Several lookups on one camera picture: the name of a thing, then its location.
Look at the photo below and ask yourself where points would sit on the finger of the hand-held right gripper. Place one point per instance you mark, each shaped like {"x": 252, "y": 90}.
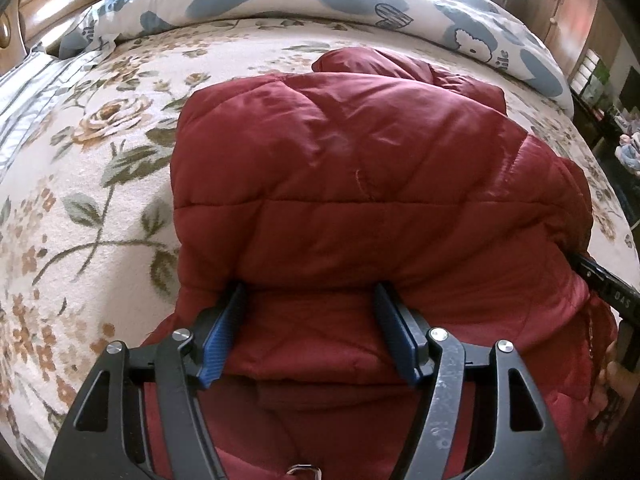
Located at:
{"x": 585, "y": 270}

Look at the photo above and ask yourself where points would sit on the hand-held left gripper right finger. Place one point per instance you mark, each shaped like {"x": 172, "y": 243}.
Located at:
{"x": 395, "y": 340}

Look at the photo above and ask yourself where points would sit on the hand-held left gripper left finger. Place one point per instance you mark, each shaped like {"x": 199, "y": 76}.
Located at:
{"x": 220, "y": 340}

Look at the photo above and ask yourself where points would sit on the red puffer jacket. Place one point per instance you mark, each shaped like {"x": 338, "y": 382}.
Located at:
{"x": 350, "y": 185}

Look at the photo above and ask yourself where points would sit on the person's right hand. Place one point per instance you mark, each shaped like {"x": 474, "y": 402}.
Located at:
{"x": 612, "y": 385}

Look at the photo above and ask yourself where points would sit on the floral fleece blanket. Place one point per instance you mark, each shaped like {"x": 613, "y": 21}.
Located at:
{"x": 90, "y": 200}

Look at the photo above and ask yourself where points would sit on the stack of white boxes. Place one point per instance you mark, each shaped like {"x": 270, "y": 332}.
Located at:
{"x": 592, "y": 75}

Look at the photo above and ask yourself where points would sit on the wooden wardrobe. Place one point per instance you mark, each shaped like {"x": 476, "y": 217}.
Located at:
{"x": 565, "y": 15}

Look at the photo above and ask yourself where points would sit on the striped pillow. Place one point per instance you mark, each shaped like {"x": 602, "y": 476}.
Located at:
{"x": 30, "y": 95}

